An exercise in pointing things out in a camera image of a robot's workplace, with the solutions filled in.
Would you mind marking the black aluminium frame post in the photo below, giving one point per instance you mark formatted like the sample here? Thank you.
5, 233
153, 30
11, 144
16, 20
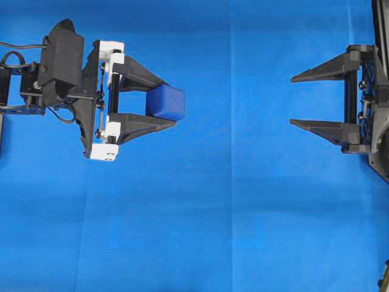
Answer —
380, 20

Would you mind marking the dark object bottom right edge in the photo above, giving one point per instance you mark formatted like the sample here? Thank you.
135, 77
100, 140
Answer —
383, 282

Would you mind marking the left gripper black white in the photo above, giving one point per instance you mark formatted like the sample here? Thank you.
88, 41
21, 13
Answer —
101, 135

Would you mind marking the blue block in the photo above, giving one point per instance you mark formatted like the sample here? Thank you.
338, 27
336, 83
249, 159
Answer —
165, 102

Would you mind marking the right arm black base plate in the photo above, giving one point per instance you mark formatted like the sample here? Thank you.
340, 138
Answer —
378, 161

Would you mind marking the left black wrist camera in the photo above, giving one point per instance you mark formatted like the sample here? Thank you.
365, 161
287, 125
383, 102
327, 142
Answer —
61, 63

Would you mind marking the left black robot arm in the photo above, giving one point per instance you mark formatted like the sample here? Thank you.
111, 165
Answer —
21, 94

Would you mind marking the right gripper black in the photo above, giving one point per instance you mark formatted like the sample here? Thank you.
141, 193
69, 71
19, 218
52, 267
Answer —
364, 69

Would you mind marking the blue table cloth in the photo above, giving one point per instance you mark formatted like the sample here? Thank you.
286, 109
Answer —
234, 197

